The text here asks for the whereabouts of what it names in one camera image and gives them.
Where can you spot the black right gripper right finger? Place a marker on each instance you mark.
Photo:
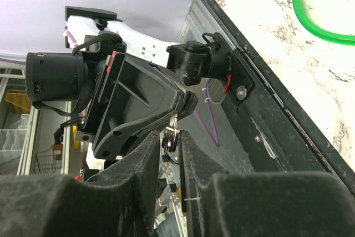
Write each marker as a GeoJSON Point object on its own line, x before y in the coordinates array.
{"type": "Point", "coordinates": [221, 203]}

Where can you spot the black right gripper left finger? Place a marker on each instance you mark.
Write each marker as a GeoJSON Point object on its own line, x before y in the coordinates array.
{"type": "Point", "coordinates": [119, 201]}

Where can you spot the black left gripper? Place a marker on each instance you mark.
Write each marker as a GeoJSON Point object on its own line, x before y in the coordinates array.
{"type": "Point", "coordinates": [131, 98]}

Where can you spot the small silver keys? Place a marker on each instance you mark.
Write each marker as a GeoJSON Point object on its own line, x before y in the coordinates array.
{"type": "Point", "coordinates": [169, 141]}

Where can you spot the aluminium side rail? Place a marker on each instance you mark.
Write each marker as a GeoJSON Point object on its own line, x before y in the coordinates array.
{"type": "Point", "coordinates": [196, 22]}

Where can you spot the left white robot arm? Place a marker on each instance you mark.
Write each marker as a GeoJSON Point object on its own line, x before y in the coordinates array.
{"type": "Point", "coordinates": [64, 82]}

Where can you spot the black metal base rail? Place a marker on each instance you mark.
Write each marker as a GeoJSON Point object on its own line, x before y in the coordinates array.
{"type": "Point", "coordinates": [272, 127]}

